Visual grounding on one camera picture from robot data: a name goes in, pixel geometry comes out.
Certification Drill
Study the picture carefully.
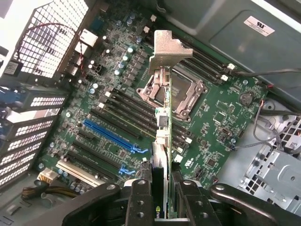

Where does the long black expansion slot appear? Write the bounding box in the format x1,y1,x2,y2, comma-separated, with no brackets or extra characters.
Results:
71,140,123,169
65,151,116,180

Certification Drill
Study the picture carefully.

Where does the white expansion slot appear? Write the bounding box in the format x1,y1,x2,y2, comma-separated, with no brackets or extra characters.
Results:
55,160,107,188

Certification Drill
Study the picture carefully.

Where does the green motherboard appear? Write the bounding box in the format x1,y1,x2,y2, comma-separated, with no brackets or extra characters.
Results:
35,7,269,192

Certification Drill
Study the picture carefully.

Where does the blue expansion slot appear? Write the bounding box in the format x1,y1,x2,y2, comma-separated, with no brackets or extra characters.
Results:
83,119,149,154

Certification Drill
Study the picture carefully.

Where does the perforated metal disk bay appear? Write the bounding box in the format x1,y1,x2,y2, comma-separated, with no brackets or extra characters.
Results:
237,112,301,214

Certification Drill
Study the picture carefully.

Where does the short black expansion slot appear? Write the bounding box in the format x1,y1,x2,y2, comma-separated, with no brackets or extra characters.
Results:
78,130,95,140

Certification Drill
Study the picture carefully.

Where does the black RAM slot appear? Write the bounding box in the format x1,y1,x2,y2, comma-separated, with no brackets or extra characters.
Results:
110,88,194,140
178,50,229,83
100,95,190,148
181,40,236,71

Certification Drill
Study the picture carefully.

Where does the white power connector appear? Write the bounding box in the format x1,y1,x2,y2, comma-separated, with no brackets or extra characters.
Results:
38,168,58,182

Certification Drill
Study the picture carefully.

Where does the metal CPU socket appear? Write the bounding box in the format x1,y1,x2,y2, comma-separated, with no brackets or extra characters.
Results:
137,67,209,122

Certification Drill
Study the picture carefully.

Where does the round coin cell battery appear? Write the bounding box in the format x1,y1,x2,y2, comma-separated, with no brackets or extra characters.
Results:
239,91,255,105

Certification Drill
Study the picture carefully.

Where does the grey metal PC case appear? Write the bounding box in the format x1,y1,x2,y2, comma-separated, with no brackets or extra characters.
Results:
0,0,301,226

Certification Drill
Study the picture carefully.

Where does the perforated slot cover panel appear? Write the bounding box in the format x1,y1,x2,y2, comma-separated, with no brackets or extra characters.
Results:
0,84,69,189

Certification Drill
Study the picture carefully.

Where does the blue plug connector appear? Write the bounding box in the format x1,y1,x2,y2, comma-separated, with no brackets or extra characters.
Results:
0,86,29,142

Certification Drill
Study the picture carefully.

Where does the silver rear port block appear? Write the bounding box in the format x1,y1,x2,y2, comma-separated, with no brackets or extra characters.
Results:
78,29,98,47

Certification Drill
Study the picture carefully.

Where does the grey power supply box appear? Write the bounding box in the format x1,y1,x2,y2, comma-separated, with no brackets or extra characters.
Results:
162,0,301,80

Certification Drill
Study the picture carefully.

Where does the perforated fan grille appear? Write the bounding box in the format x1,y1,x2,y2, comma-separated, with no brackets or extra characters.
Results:
13,0,90,80

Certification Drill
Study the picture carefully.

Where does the small barcode sticker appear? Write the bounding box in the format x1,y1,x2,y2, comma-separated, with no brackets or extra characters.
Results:
4,60,21,75

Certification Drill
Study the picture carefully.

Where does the white label sticker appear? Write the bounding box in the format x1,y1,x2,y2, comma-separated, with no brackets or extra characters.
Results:
243,15,276,36

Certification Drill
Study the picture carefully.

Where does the yellow and black wire bundle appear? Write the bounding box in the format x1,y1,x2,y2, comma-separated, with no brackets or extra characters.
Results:
21,179,79,201

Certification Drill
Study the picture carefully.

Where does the thin grey wire bundle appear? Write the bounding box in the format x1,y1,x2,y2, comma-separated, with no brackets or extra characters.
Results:
231,98,286,151

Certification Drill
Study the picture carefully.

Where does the thick grey cable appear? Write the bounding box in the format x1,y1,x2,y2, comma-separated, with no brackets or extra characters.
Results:
231,67,301,77

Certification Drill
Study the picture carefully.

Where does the red and black fan wire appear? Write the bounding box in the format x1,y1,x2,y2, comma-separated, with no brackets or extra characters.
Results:
15,23,88,79

